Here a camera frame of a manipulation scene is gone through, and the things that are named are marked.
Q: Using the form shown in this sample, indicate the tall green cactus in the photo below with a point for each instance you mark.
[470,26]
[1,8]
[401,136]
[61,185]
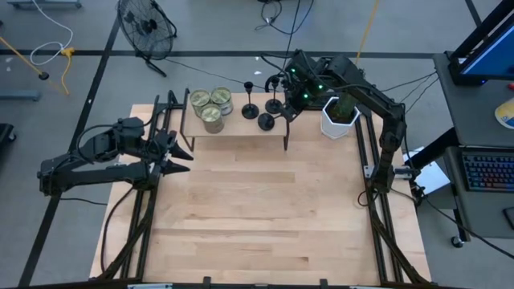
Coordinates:
[345,108]

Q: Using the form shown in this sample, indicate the dark grey desk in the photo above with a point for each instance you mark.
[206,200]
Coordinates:
[474,116]

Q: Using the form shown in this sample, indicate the black floor fan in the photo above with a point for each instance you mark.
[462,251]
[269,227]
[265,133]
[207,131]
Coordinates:
[146,28]

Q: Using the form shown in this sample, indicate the black candlestick holder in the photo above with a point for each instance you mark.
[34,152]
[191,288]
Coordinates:
[266,121]
[273,107]
[250,111]

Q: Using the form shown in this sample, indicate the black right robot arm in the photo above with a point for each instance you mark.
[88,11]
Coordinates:
[387,136]

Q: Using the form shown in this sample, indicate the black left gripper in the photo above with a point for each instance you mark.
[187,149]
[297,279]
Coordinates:
[162,154]

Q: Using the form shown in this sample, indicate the wooden shelf with black frame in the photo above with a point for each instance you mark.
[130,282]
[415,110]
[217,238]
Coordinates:
[237,126]

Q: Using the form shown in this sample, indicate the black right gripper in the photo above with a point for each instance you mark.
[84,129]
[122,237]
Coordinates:
[299,102]

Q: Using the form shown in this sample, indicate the backlit black keyboard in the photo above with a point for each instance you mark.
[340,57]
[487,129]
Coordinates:
[488,172]

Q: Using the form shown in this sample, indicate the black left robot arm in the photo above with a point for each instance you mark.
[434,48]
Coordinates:
[100,176]

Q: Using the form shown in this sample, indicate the white paper sheet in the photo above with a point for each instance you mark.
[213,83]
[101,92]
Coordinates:
[431,176]

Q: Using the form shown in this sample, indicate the white yellow wipes canister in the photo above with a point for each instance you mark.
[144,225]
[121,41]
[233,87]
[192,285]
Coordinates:
[507,114]

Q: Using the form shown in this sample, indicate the yellow pole with black foot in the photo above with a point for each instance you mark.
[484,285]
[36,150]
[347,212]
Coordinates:
[43,75]

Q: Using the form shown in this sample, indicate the silver scented candle tin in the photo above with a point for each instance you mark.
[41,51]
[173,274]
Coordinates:
[221,96]
[200,98]
[211,114]

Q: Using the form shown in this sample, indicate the white planter pot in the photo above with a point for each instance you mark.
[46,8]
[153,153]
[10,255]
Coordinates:
[331,128]

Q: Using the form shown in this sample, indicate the monitor on black stand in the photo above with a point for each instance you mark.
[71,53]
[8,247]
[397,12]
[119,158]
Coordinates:
[490,56]

